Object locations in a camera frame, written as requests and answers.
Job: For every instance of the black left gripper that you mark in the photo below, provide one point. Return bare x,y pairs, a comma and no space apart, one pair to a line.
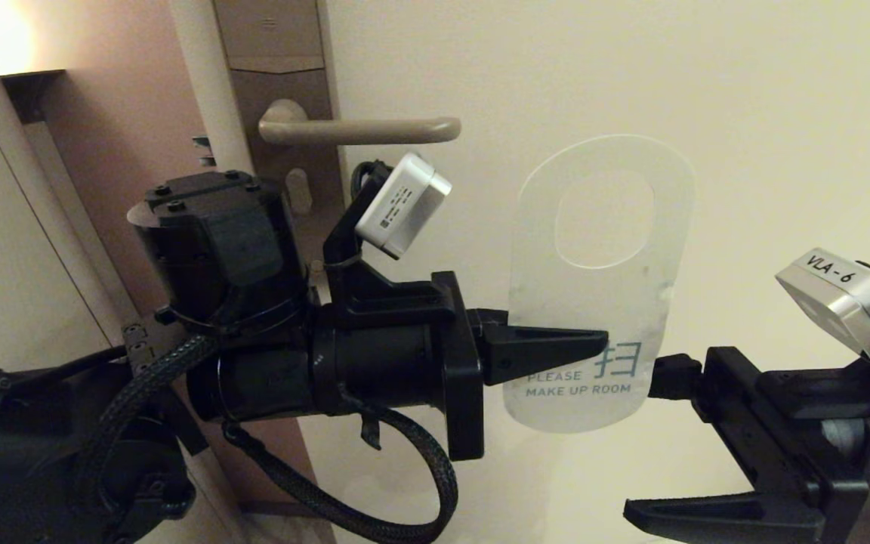
390,370

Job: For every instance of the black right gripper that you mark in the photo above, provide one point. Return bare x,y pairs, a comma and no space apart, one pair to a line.
782,453

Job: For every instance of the blue do-not-disturb door hanger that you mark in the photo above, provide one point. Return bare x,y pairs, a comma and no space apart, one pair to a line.
593,302

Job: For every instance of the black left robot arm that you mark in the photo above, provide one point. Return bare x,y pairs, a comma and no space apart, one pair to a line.
216,242

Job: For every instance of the cream white door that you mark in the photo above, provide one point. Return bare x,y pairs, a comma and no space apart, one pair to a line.
593,75

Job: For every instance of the brown metal lock plate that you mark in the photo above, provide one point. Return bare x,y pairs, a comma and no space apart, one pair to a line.
276,45

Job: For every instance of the beige keyhole cover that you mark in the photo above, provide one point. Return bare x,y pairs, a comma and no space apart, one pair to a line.
299,193

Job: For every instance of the dark baseboard strip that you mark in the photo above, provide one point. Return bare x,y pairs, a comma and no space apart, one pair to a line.
276,508

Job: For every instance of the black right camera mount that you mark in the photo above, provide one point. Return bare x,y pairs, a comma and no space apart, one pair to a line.
820,389

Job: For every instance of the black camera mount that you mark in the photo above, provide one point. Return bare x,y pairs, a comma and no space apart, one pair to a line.
820,389
374,298

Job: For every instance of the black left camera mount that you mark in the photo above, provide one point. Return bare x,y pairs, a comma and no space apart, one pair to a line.
374,298

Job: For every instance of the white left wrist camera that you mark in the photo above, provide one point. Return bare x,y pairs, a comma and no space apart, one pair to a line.
401,204

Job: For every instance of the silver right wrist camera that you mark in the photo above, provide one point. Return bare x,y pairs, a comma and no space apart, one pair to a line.
843,298

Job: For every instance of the glowing wall lamp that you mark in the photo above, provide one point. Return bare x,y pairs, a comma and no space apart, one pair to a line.
31,91

